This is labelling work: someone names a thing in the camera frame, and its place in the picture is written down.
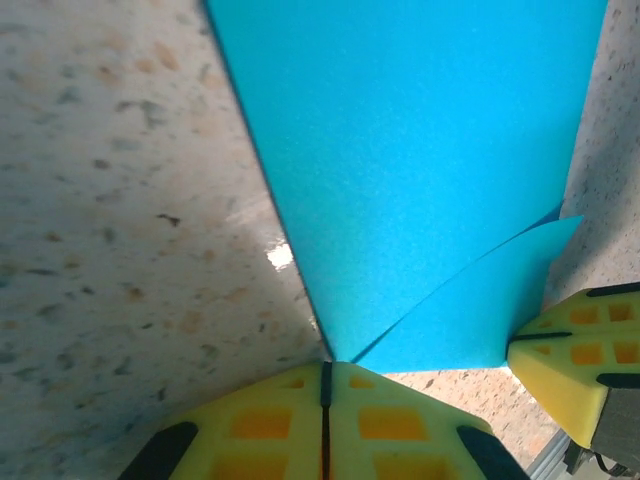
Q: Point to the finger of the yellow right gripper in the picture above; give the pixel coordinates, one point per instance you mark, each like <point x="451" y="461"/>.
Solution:
<point x="555" y="380"/>
<point x="605" y="327"/>

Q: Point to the aluminium front frame rail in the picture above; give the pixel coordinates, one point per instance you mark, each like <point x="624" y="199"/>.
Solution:
<point x="547" y="460"/>

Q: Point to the blue cloth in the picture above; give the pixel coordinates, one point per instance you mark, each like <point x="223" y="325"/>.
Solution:
<point x="400" y="150"/>

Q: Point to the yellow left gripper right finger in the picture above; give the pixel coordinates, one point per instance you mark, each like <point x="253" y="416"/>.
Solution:
<point x="395" y="430"/>

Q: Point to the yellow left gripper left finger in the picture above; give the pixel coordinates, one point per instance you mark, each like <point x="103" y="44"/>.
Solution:
<point x="260" y="430"/>

